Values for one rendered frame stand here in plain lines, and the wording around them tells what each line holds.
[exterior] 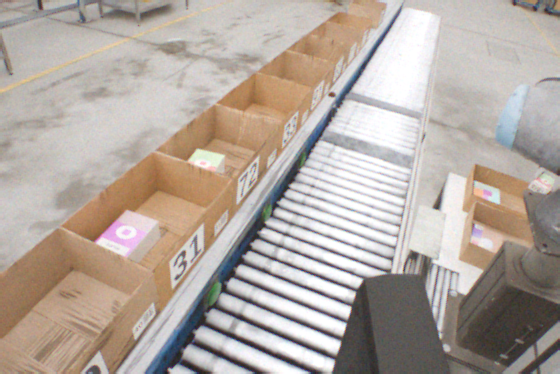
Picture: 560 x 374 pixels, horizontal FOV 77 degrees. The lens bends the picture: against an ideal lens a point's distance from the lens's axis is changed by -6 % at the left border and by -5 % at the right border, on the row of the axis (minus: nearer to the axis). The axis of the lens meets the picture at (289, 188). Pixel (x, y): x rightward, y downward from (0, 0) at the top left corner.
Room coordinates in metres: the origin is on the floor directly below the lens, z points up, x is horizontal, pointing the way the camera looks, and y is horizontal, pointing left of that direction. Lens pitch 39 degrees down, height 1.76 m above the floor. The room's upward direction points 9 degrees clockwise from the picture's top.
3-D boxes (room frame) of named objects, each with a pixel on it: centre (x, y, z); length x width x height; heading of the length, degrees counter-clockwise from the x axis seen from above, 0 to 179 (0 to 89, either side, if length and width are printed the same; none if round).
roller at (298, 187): (1.23, -0.24, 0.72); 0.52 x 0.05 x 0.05; 75
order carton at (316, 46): (2.24, -0.04, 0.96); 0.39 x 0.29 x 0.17; 165
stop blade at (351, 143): (1.64, -0.35, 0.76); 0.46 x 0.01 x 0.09; 75
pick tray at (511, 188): (1.36, -1.00, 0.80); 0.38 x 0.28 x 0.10; 70
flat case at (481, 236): (1.09, -0.81, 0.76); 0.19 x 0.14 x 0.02; 156
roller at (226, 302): (0.61, -0.07, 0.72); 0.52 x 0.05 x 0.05; 75
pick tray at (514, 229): (1.05, -0.91, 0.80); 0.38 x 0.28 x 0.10; 69
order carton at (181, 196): (0.73, 0.36, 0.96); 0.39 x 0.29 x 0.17; 165
